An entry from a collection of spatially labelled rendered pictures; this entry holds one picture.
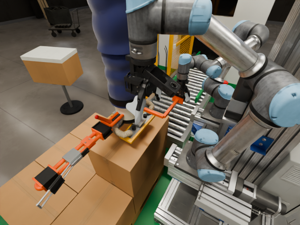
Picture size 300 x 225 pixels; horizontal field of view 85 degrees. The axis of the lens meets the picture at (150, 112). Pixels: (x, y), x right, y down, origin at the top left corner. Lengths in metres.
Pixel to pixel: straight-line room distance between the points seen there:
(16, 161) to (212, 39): 2.70
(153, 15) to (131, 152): 0.93
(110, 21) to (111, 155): 0.81
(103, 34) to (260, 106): 0.67
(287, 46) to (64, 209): 1.62
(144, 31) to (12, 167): 2.59
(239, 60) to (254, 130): 0.24
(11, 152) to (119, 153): 2.05
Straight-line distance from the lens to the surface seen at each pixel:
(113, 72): 0.90
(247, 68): 0.65
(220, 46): 0.59
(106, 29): 0.81
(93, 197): 1.52
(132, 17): 0.42
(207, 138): 0.87
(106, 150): 1.22
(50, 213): 1.60
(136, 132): 1.11
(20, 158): 2.86
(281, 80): 0.62
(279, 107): 0.57
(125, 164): 1.13
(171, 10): 0.42
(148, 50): 0.44
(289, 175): 1.11
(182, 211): 1.80
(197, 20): 0.42
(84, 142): 0.97
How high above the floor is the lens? 1.90
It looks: 41 degrees down
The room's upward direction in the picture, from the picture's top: straight up
